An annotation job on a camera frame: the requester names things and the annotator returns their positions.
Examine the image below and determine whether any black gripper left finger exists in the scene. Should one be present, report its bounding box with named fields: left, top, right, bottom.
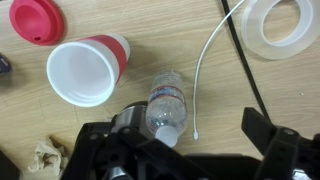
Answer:
left=61, top=121, right=214, bottom=180

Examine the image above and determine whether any crumpled brown paper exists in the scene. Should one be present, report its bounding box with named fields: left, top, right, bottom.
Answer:
left=27, top=135, right=69, bottom=178

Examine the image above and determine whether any white cup with red sleeve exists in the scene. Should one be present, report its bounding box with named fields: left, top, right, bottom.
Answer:
left=45, top=33, right=131, bottom=108

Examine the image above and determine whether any black landfill only bin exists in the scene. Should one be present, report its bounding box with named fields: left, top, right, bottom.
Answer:
left=0, top=149, right=21, bottom=180

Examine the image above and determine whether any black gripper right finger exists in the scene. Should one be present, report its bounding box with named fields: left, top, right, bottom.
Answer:
left=241, top=107, right=320, bottom=180

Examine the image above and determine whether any black power cable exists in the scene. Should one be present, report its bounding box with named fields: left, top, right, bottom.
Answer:
left=220, top=0, right=273, bottom=123

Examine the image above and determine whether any clear plastic water bottle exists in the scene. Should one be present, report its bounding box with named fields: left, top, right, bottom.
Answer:
left=145, top=69, right=189, bottom=149

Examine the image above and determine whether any clear tape roll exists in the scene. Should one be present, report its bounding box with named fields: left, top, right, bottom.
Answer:
left=240, top=0, right=320, bottom=61

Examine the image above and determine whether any white cable with loose tip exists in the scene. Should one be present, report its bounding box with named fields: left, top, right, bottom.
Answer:
left=192, top=0, right=248, bottom=141

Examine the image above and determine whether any red cup lid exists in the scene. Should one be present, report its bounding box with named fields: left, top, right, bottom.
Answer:
left=8, top=0, right=65, bottom=46

